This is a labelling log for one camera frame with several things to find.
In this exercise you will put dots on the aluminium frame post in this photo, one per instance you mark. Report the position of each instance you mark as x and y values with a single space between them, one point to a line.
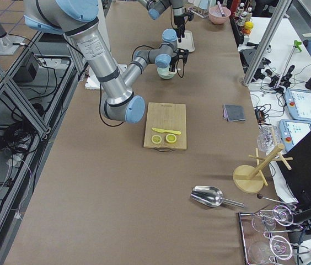
273 24

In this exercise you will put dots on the metal rod with green clip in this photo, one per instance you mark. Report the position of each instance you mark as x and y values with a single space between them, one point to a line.
296 46

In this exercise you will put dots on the wire glass rack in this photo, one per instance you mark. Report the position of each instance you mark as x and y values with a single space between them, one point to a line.
265 235

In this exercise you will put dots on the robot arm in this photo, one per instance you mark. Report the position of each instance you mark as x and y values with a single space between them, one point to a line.
79 21
156 8

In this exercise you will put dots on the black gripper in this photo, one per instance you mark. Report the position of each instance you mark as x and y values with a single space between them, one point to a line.
178 20
174 60

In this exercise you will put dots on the white rabbit serving tray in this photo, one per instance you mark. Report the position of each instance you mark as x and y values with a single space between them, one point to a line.
187 42

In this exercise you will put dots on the lemon slice near knife tip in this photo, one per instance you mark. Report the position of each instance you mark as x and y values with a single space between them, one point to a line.
156 139

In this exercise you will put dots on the metal tube with black cap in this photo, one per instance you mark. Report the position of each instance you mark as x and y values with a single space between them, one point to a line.
221 9

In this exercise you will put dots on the blue teach pendant far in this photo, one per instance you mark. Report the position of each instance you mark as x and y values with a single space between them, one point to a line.
298 104

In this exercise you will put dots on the bamboo cutting board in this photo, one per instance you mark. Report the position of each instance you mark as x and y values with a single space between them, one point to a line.
169 116

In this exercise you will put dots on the lemon slice near handle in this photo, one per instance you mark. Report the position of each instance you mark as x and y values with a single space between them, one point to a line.
171 138

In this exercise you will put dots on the blue teach pendant near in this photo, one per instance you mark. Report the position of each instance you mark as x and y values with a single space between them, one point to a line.
293 131

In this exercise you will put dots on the grey folded cloth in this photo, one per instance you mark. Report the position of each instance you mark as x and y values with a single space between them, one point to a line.
233 112

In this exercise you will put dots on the yellow plastic knife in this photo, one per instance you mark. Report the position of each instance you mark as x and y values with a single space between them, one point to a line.
159 130

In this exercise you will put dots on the clear plastic container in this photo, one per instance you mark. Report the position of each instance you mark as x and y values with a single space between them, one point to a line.
268 138

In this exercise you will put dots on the mint green bowl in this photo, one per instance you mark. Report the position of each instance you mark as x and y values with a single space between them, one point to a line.
165 74

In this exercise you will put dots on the blue teach pendant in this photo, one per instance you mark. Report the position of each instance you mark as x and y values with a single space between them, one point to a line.
298 104
293 131

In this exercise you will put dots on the wooden mug tree stand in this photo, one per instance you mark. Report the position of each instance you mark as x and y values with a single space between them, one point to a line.
250 179

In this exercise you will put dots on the metal scoop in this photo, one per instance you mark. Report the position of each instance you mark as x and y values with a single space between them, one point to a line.
212 197

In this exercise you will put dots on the pink bowl with ice cubes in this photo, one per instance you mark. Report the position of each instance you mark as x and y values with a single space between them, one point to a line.
216 17

